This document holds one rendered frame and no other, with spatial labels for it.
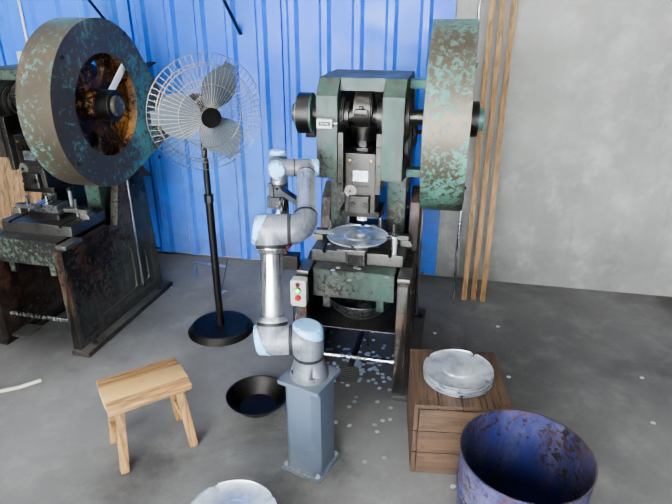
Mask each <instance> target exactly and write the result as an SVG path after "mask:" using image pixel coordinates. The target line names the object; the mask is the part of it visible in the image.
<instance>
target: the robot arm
mask: <svg viewBox="0 0 672 504"><path fill-rule="evenodd" d="M269 157H270V162H269V164H268V173H269V175H270V176H271V182H269V183H268V184H267V187H269V195H268V197H267V208H269V209H274V210H275V209H278V210H277V213H276V214H268V213H267V214H259V215H257V216H256V217H255V219H254V223H253V229H252V244H253V245H256V250H257V251H258V252H259V253H260V276H261V317H260V318H259V319H258V320H257V325H254V327H253V336H254V344H255V348H256V351H257V353H258V354H259V355H268V356H271V355H294V360H293V363H292V366H291V370H290V376H291V379H292V380H293V381H294V382H295V383H297V384H299V385H302V386H315V385H319V384H321V383H323V382H324V381H326V380H327V378H328V375H329V370H328V366H327V364H326V361H325V359H324V331H323V327H322V325H321V324H320V323H319V322H317V321H316V320H313V319H309V318H301V319H299V320H298V319H297V320H296V321H294V323H293V325H288V320H287V319H286V318H285V317H284V308H283V252H284V251H285V250H286V249H287V246H286V245H287V244H298V243H301V242H303V241H304V240H306V239H307V238H308V237H309V236H310V235H311V234H312V233H313V231H314V230H315V228H316V226H317V222H318V213H317V211H316V210H315V176H319V160H318V159H311V158H309V159H287V156H286V150H285V149H282V148H275V149H271V150H270V156H269ZM287 176H297V195H295V194H294V193H292V192H291V191H289V190H288V189H286V188H285V187H286V186H287ZM289 201H290V202H291V203H293V204H294V205H296V210H295V211H294V214H288V209H289V204H288V203H289Z"/></svg>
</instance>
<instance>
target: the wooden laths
mask: <svg viewBox="0 0 672 504"><path fill-rule="evenodd" d="M517 1H518V0H512V1H511V10H510V20H509V29H508V39H507V48H506V58H505V67H504V76H503V86H502V95H501V105H500V114H499V124H498V133H497V143H496V152H495V162H494V171H493V180H492V190H491V199H490V209H489V218H488V228H487V237H486V247H485V256H484V266H483V275H482V284H481V294H480V302H485V296H486V287H487V277H488V268H489V259H490V250H491V241H492V231H493V222H494V213H495V204H496V195H497V185H498V176H499V167H500V158H501V148H502V139H503V130H504V121H505V112H506V102H507V93H508V84H509V75H510V66H511V56H512V47H513V38H514V29H515V20H516V10H517ZM495 3H496V0H490V4H489V15H488V25H487V36H486V46H485V57H484V67H483V78H482V88H481V99H480V108H484V109H485V105H486V94H487V84H488V74H489V64H490V54H491V44H492V33H493V23H494V13H495ZM481 6H482V0H478V11H477V19H479V28H480V17H481ZM505 10H506V0H501V1H500V11H499V21H498V31H497V41H496V51H495V60H494V70H493V80H492V90H491V100H490V110H489V120H488V130H487V140H486V150H485V160H484V170H483V180H482V190H481V200H480V210H479V220H478V230H477V239H476V249H475V259H474V269H473V279H472V289H471V300H476V290H477V281H478V271H479V261H480V252H481V242H482V232H483V223H484V213H485V203H486V194H487V184H488V174H489V165H490V155H491V145H492V136H493V126H494V116H495V107H496V97H497V87H498V78H499V68H500V58H501V48H502V39H503V29H504V19H505ZM479 28H478V39H479ZM482 135H483V130H482V131H478V132H477V140H476V151H475V161H474V172H473V182H472V193H471V203H470V214H469V224H468V235H467V245H466V256H465V266H464V276H463V287H462V297H461V300H466V298H467V288H468V278H469V267H470V257H471V247H472V237H473V227H474V216H475V206H476V196H477V186H478V176H479V166H480V155H481V145H482ZM462 213H463V205H462V210H461V211H459V222H458V233H457V244H456V255H455V266H454V277H453V288H452V299H455V289H456V278H457V267H458V257H459V246H460V235H461V224H462Z"/></svg>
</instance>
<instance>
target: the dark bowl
mask: <svg viewBox="0 0 672 504"><path fill-rule="evenodd" d="M277 380H278V379H277V378H275V377H272V376H266V375H256V376H250V377H246V378H243V379H241V380H239V381H237V382H235V383H234V384H233V385H232V386H231V387H230V388H229V389H228V391H227V393H226V402H227V404H228V406H229V407H230V408H231V409H233V410H234V411H236V412H238V413H241V414H243V415H245V416H247V417H251V418H260V417H264V416H267V415H269V414H271V413H272V412H273V411H275V410H276V409H277V408H279V407H280V406H282V405H283V404H284V402H285V401H286V393H285V386H283V385H280V384H278V381H277Z"/></svg>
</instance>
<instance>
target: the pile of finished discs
mask: <svg viewBox="0 0 672 504"><path fill-rule="evenodd" d="M472 355H473V353H472V352H470V351H466V350H461V349H443V350H439V351H436V352H433V353H432V354H430V356H429V357H428V358H426V359H425V361H424V366H423V374H424V375H423V376H424V379H425V381H426V382H427V384H428V385H429V386H430V387H432V388H433V389H434V390H436V391H438V392H440V393H442V394H445V395H448V396H452V397H457V398H461V396H463V398H472V397H477V396H480V395H483V394H485V393H486V392H488V391H489V390H490V388H491V387H492V385H493V379H494V369H493V367H492V365H491V364H490V363H489V362H488V361H487V360H486V359H485V358H483V357H482V356H480V355H478V354H477V355H474V356H472Z"/></svg>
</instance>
